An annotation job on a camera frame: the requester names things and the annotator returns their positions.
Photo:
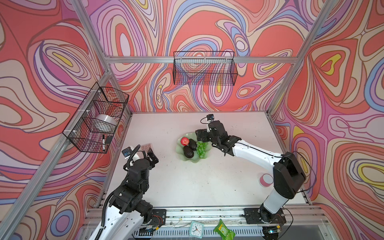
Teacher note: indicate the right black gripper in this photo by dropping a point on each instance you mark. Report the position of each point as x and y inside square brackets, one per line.
[204, 132]

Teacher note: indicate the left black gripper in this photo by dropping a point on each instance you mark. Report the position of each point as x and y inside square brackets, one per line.
[152, 157]

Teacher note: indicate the green fake grape bunch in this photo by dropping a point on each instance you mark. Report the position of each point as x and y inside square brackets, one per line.
[202, 149]

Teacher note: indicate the dark avocado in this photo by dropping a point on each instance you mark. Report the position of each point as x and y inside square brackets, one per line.
[192, 144]
[188, 152]

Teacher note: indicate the red fake apple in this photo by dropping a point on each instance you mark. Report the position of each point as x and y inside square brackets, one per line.
[185, 141]

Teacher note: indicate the light green scalloped fruit bowl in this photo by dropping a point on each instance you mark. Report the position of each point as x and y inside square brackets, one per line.
[179, 148]

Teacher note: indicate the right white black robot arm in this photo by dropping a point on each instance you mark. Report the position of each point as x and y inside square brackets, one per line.
[288, 175]

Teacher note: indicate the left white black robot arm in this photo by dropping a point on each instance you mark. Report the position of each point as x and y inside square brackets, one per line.
[124, 210]

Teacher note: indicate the black marker in basket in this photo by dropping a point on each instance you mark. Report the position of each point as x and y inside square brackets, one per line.
[103, 143]

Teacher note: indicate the pink tape roll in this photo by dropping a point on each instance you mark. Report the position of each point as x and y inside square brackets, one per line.
[266, 180]

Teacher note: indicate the small teal clock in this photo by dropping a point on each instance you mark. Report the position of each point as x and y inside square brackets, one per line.
[196, 230]

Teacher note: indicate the green snack packet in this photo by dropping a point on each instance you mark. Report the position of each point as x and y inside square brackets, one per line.
[224, 232]

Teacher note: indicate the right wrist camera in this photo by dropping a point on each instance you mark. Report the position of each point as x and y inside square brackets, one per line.
[210, 117]

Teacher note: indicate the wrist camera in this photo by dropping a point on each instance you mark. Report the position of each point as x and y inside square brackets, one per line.
[127, 152]
[210, 117]

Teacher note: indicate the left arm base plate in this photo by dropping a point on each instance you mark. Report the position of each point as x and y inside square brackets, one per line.
[157, 218]

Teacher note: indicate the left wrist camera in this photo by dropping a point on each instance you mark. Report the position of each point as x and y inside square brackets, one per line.
[127, 152]

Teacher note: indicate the black wire basket back wall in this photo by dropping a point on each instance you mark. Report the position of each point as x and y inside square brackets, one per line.
[204, 68]

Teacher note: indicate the black wire basket wall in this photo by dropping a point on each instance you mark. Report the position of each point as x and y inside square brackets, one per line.
[204, 68]
[82, 133]

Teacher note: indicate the black wire basket left wall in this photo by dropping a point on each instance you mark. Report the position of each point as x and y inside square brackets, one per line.
[82, 133]

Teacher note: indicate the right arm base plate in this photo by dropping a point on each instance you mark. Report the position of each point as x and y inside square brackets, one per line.
[257, 216]

